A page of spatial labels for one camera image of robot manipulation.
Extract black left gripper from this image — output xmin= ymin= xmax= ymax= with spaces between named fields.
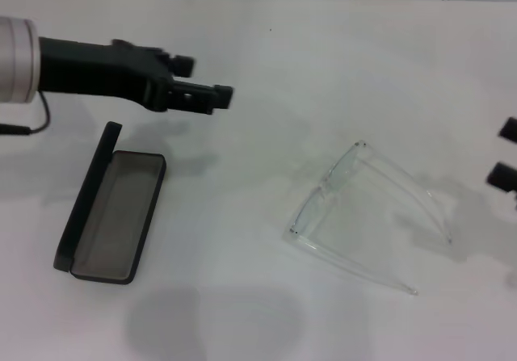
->
xmin=37 ymin=36 xmax=236 ymax=116

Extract black glasses case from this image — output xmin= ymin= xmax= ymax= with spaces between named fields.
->
xmin=53 ymin=120 xmax=168 ymax=286

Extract clear transparent glasses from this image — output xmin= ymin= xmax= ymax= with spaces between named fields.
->
xmin=282 ymin=139 xmax=454 ymax=297

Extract thin dark arm cable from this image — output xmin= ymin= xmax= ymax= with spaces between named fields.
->
xmin=0 ymin=91 xmax=53 ymax=136

